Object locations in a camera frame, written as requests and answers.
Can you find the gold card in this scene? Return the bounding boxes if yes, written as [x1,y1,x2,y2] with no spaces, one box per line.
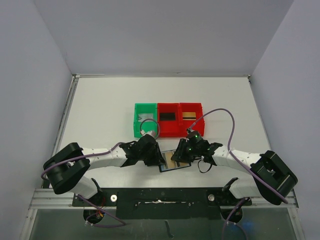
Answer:
[165,151,176,169]
[182,112,197,121]

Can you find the black leather card holder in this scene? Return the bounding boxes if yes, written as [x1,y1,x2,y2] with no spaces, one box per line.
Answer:
[158,150,191,173]

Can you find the green plastic bin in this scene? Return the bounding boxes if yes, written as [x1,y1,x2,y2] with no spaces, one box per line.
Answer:
[133,103,158,138]

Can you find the red plastic bin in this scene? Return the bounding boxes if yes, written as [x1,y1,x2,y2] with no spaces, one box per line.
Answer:
[157,103,180,138]
[179,102,205,137]

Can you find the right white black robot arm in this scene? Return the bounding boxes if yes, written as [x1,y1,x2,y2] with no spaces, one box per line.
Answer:
[171,131,298,206]

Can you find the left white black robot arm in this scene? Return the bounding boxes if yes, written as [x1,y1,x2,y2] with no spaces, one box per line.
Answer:
[41,133,165,200]

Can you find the gold card in bin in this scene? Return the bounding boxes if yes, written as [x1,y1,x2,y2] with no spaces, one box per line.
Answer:
[182,112,197,121]

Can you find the silver card in bin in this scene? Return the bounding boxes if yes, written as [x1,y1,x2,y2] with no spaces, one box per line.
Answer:
[137,113,154,123]

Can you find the black card in bin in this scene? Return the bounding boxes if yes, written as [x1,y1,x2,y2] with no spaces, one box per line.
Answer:
[159,112,176,121]

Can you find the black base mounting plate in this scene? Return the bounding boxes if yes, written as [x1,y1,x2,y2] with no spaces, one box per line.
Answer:
[72,187,252,221]

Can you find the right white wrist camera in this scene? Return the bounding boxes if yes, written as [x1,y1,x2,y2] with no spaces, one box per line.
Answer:
[186,127,194,134]

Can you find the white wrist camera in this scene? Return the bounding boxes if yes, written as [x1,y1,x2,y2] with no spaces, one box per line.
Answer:
[140,129,156,137]
[186,127,194,134]

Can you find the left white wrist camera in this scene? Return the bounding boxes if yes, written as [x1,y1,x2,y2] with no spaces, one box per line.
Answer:
[140,129,156,137]

